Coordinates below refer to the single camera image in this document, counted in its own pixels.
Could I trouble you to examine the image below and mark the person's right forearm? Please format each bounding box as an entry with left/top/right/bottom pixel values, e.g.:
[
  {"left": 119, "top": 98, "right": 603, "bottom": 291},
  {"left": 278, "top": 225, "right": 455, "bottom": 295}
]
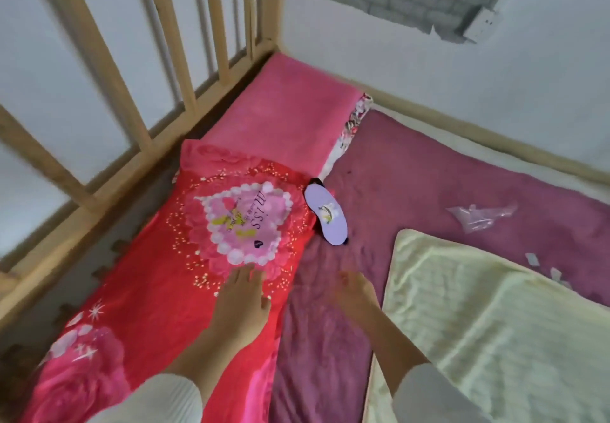
[{"left": 354, "top": 311, "right": 494, "bottom": 423}]

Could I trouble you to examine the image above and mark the white wall socket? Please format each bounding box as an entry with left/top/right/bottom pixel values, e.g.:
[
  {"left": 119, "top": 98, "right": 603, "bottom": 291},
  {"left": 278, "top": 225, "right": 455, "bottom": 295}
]
[{"left": 463, "top": 7, "right": 501, "bottom": 44}]

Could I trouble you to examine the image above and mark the floral print pillow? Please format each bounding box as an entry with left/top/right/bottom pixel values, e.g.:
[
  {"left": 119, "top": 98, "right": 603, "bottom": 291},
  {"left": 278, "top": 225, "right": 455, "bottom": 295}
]
[{"left": 318, "top": 93, "right": 375, "bottom": 181}]

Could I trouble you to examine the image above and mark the grey foam puzzle mat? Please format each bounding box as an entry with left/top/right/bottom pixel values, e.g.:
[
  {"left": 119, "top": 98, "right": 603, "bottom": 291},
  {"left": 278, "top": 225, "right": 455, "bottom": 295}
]
[{"left": 0, "top": 170, "right": 191, "bottom": 423}]

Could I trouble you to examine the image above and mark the pale yellow blanket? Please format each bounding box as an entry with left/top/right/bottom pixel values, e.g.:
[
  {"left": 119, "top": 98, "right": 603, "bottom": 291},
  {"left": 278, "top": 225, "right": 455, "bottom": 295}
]
[{"left": 362, "top": 229, "right": 610, "bottom": 423}]

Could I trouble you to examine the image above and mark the purple bed sheet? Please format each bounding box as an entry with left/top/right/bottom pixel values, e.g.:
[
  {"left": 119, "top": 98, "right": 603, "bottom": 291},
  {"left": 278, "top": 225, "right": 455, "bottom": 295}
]
[{"left": 269, "top": 109, "right": 610, "bottom": 423}]

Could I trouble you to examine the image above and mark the person's right hand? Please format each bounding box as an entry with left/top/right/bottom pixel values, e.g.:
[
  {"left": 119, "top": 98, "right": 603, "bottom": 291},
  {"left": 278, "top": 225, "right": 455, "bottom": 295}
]
[{"left": 328, "top": 271, "right": 382, "bottom": 329}]

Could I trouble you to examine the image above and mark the clear plastic bag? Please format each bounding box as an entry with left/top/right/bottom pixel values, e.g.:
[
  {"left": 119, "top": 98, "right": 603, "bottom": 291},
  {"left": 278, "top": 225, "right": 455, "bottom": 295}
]
[{"left": 445, "top": 203, "right": 519, "bottom": 234}]

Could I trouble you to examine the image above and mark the red floral quilt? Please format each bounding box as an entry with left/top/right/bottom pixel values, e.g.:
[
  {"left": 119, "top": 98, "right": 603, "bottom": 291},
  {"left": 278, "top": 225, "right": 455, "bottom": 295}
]
[{"left": 21, "top": 139, "right": 319, "bottom": 423}]

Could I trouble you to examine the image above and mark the pink fleece towel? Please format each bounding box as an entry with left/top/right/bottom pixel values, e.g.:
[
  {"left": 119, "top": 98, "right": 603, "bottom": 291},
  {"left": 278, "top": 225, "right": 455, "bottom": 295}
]
[{"left": 200, "top": 52, "right": 366, "bottom": 177}]

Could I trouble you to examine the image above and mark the person's left forearm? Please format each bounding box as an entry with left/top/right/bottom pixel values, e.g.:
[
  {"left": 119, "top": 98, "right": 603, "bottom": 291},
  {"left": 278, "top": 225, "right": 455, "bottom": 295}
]
[{"left": 88, "top": 325, "right": 268, "bottom": 423}]

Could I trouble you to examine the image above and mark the person's left hand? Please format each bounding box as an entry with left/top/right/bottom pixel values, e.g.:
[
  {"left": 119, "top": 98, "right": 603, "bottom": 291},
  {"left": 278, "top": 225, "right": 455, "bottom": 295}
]
[{"left": 209, "top": 263, "right": 273, "bottom": 348}]

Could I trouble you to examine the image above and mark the purple sleep mask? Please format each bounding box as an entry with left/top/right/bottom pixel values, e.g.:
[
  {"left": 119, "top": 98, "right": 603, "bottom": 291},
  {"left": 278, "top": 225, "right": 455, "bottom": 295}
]
[{"left": 304, "top": 177, "right": 350, "bottom": 247}]

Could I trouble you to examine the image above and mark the wooden bed frame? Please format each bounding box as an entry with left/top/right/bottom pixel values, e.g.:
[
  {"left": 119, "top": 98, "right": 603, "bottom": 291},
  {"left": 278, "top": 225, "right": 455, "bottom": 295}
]
[{"left": 0, "top": 0, "right": 610, "bottom": 333}]

